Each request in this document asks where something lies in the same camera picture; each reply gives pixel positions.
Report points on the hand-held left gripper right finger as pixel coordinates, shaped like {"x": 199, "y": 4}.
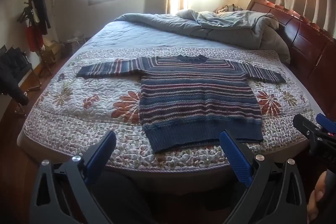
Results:
{"x": 236, "y": 161}

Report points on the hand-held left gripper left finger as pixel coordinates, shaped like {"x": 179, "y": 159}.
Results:
{"x": 101, "y": 158}

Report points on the grey rumpled duvet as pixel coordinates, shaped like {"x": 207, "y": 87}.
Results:
{"x": 223, "y": 27}

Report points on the person's right hand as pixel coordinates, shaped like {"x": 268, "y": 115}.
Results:
{"x": 316, "y": 200}

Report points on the floral quilted bedspread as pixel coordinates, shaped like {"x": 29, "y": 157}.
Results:
{"x": 89, "y": 108}

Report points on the black hanging garment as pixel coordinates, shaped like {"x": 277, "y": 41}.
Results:
{"x": 40, "y": 11}

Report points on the blue striped knit sweater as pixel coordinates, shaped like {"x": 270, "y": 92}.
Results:
{"x": 199, "y": 98}

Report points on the woven storage basket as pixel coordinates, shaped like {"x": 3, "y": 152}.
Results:
{"x": 74, "y": 44}

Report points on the metal frame stand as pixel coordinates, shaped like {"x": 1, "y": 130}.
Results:
{"x": 32, "y": 82}

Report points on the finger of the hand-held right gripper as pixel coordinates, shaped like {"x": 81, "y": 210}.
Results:
{"x": 305, "y": 125}
{"x": 324, "y": 121}

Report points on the dark jacket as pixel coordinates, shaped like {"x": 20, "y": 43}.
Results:
{"x": 10, "y": 77}

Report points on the red hanging garment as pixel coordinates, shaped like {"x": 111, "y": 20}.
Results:
{"x": 34, "y": 39}

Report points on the floral pillow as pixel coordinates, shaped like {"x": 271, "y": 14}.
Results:
{"x": 229, "y": 8}

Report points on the dark wooden headboard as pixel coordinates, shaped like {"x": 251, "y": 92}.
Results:
{"x": 307, "y": 40}

